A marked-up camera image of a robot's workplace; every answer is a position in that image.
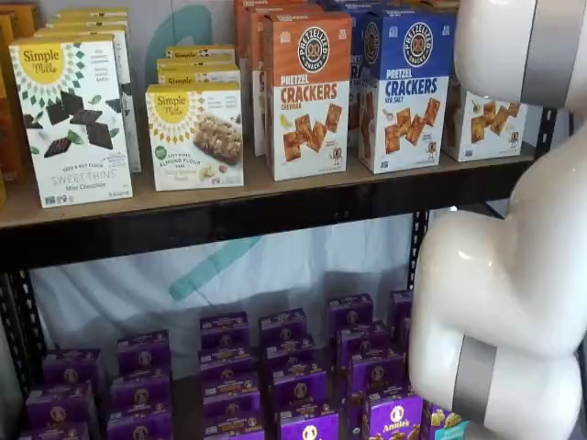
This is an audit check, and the black metal shelf rack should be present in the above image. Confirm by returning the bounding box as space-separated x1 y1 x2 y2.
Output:
0 107 559 440

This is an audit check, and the purple Annie's snack box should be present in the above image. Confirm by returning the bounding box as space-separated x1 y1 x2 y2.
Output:
279 407 340 440
197 347 256 384
361 393 426 440
17 423 91 440
348 359 414 400
328 294 373 331
107 407 173 440
204 414 267 440
265 341 317 372
111 373 172 412
201 379 262 418
200 313 251 349
272 366 327 409
26 384 93 430
43 350 101 386
260 309 308 345
337 324 391 363
391 290 414 331
420 401 470 440
117 330 172 375

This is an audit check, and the orange cheddar cracker box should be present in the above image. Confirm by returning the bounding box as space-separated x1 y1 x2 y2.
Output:
262 11 353 182
233 0 306 152
249 5 325 160

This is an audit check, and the Simple Mills almond bar box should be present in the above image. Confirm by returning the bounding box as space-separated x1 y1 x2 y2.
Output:
165 44 236 61
157 70 242 91
157 57 238 74
145 82 245 192

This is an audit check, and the blue sea salt cracker box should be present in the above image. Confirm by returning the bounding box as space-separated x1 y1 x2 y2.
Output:
347 8 382 149
316 0 460 15
359 11 453 174

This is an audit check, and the Simple Mills Sweet Thins box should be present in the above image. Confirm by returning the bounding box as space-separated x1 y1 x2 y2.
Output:
34 26 142 174
45 16 129 32
7 34 134 210
54 6 129 22

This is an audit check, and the yellow honey mustard cracker box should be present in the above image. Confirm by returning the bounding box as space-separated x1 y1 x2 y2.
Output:
442 75 528 162

